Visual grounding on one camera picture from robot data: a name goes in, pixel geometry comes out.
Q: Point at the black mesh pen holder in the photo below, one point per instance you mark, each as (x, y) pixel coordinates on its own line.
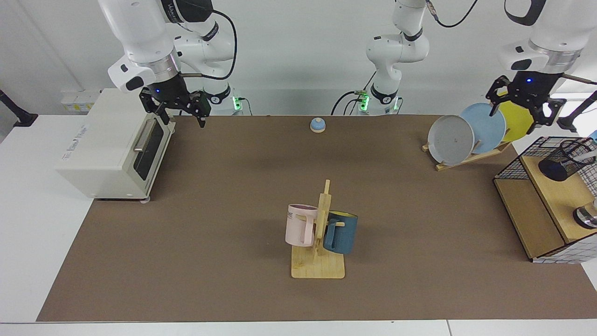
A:
(559, 165)

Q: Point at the black stand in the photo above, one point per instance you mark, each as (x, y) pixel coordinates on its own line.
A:
(21, 117)
(571, 122)

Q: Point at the yellow plate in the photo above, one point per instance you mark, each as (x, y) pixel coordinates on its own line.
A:
(517, 123)

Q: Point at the pale blue plate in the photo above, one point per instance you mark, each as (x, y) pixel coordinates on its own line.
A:
(480, 126)

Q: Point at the pale toaster oven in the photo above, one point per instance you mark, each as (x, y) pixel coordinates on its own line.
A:
(102, 144)

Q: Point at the grey plate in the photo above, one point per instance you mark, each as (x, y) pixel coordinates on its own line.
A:
(450, 140)

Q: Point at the white socket box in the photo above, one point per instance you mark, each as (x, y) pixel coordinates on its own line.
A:
(79, 100)

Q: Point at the wooden plate rack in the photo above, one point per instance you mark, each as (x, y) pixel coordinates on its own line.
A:
(466, 160)

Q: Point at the glass lid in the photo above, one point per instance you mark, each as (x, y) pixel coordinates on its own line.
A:
(586, 217)

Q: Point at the small blue round thing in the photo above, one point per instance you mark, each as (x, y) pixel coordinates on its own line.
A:
(318, 124)

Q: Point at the pink cup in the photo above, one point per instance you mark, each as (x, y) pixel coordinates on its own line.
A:
(296, 228)

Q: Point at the brown table cloth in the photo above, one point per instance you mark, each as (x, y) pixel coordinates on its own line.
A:
(233, 280)

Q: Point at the teal cup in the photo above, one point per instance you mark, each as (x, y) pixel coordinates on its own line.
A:
(344, 235)

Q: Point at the wooden cup stand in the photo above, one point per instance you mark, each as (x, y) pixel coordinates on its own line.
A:
(317, 268)

